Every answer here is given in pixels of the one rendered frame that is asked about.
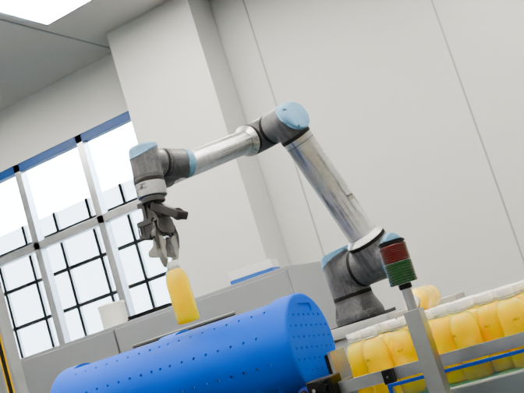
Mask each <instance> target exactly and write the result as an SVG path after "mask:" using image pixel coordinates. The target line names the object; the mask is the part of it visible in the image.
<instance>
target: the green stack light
mask: <svg viewBox="0 0 524 393"><path fill-rule="evenodd" d="M384 269H385V272H386V275H387V277H388V281H389V284H390V287H391V288H392V287H395V286H398V285H402V284H405V283H408V282H411V281H415V280H417V279H418V277H417V274H416V270H415V269H414V265H413V262H412V259H411V258H409V259H406V260H401V261H398V262H395V263H393V264H389V265H387V266H384Z"/></svg>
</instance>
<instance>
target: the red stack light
mask: <svg viewBox="0 0 524 393"><path fill-rule="evenodd" d="M378 251H379V254H380V256H381V259H382V263H383V265H384V266H387V265H389V264H393V263H395V262H398V261H401V260H406V259H409V258H411V256H410V253H409V250H408V248H407V244H406V241H403V242H400V243H395V244H392V245H389V246H386V247H383V248H380V249H379V250H378Z"/></svg>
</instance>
